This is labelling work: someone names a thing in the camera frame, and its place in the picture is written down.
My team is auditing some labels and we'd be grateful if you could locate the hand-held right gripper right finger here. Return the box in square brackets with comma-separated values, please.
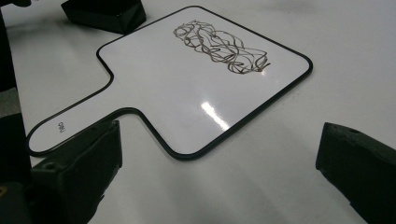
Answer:
[315, 121, 396, 224]

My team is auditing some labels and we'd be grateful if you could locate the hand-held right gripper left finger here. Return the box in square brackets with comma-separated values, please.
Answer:
[29, 119, 123, 224]

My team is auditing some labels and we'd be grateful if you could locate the white handheld whiteboard black rim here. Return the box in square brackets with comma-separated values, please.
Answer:
[26, 5, 314, 161]

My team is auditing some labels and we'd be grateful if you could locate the black whiteboard eraser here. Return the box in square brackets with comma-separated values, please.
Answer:
[60, 0, 148, 35]

